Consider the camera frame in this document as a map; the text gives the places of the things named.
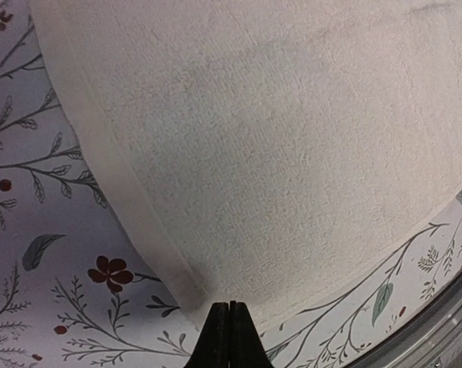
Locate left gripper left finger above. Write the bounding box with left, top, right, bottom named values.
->
left=185, top=303, right=230, bottom=368

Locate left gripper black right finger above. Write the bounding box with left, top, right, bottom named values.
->
left=229, top=301, right=271, bottom=368

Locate cream towel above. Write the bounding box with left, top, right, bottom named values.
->
left=30, top=1, right=462, bottom=329

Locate floral tablecloth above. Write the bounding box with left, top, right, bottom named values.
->
left=0, top=1, right=462, bottom=367

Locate front aluminium rail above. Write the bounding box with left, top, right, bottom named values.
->
left=349, top=272, right=462, bottom=367

